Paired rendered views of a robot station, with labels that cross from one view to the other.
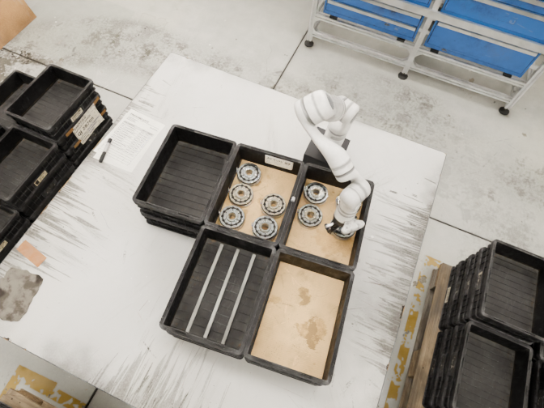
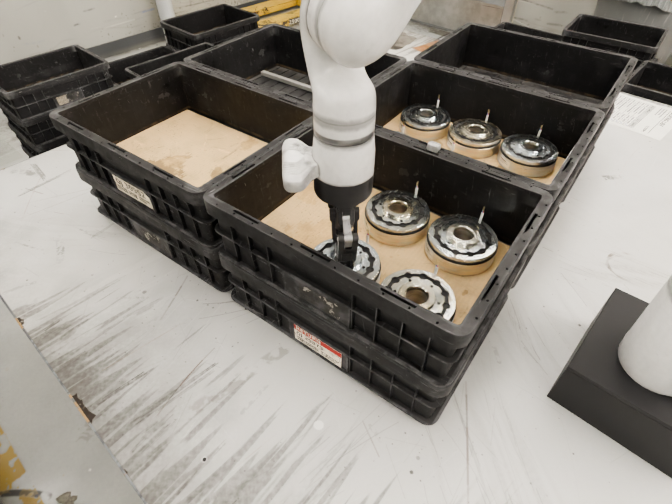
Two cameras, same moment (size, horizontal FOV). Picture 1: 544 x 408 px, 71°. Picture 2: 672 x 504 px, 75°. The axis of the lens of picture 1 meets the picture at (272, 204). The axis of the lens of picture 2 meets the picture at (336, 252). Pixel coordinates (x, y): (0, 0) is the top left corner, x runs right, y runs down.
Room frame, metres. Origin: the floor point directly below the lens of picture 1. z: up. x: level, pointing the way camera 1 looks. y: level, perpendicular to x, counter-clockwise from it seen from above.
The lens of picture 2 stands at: (0.80, -0.69, 1.30)
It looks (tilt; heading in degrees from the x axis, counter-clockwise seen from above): 45 degrees down; 114
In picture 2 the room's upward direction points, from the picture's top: straight up
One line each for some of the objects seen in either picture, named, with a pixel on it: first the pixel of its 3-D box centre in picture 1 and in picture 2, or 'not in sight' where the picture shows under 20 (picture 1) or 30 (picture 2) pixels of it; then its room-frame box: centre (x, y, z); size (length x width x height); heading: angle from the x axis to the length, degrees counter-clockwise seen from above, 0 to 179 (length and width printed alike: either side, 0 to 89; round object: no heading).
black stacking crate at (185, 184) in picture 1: (189, 177); (516, 86); (0.78, 0.36, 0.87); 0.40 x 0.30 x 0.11; 168
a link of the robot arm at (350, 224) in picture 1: (348, 214); (328, 147); (0.61, -0.28, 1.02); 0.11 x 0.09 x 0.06; 29
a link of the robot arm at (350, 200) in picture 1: (350, 200); (341, 59); (0.62, -0.27, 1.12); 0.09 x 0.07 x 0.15; 138
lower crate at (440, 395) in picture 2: not in sight; (370, 276); (0.66, -0.23, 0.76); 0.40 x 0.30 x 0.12; 168
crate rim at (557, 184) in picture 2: (256, 192); (466, 117); (0.72, 0.07, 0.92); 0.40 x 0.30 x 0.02; 168
